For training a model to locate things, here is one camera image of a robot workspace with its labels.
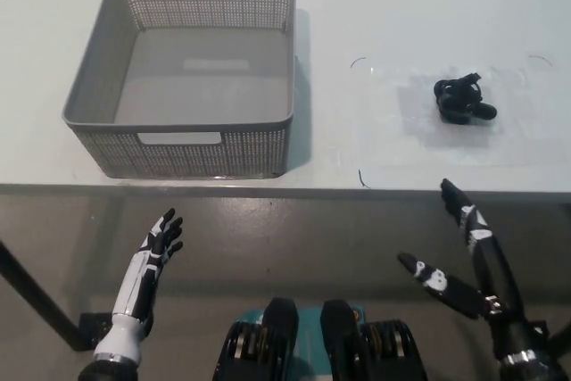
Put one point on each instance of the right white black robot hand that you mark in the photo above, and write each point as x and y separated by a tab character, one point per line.
484	238

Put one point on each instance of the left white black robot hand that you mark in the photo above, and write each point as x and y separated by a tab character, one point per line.
151	247

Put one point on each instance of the black metal table leg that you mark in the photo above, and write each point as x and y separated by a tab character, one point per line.
563	336
40	296

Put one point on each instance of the clear plastic sheet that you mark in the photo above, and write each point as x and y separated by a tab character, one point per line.
392	140

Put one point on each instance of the gray perforated plastic basket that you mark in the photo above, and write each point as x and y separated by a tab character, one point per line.
111	100

